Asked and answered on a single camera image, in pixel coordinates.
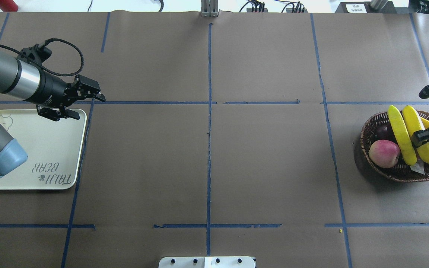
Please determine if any red bottle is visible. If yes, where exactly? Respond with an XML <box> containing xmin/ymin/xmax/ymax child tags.
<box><xmin>0</xmin><ymin>0</ymin><xmax>19</xmax><ymax>12</ymax></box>

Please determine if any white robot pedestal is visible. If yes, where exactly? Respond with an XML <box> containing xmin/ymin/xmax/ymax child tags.
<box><xmin>158</xmin><ymin>256</ymin><xmax>257</xmax><ymax>268</ymax></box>

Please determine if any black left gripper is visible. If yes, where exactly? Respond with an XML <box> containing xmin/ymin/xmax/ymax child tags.
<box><xmin>32</xmin><ymin>74</ymin><xmax>106</xmax><ymax>122</ymax></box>

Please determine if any yellow banana with stem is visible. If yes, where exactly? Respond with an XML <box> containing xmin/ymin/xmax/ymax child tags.
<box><xmin>420</xmin><ymin>117</ymin><xmax>429</xmax><ymax>130</ymax></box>

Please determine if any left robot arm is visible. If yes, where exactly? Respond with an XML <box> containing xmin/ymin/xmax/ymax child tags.
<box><xmin>0</xmin><ymin>38</ymin><xmax>106</xmax><ymax>178</ymax></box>

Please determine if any white bear tray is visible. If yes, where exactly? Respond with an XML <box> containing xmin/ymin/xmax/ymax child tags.
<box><xmin>0</xmin><ymin>109</ymin><xmax>87</xmax><ymax>190</ymax></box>

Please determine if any yellow-green banana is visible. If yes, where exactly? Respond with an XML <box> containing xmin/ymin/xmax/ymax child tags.
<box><xmin>387</xmin><ymin>105</ymin><xmax>417</xmax><ymax>166</ymax></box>

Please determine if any brown wicker basket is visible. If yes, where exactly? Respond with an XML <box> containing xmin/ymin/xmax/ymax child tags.
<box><xmin>360</xmin><ymin>110</ymin><xmax>429</xmax><ymax>183</ymax></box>

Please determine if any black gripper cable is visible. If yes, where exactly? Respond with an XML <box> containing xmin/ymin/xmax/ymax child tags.
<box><xmin>0</xmin><ymin>37</ymin><xmax>85</xmax><ymax>77</ymax></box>

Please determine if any pink red apple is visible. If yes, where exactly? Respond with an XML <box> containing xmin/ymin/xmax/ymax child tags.
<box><xmin>368</xmin><ymin>140</ymin><xmax>401</xmax><ymax>168</ymax></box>

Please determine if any aluminium frame post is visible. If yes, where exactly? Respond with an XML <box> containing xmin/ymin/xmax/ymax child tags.
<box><xmin>200</xmin><ymin>0</ymin><xmax>219</xmax><ymax>17</ymax></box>

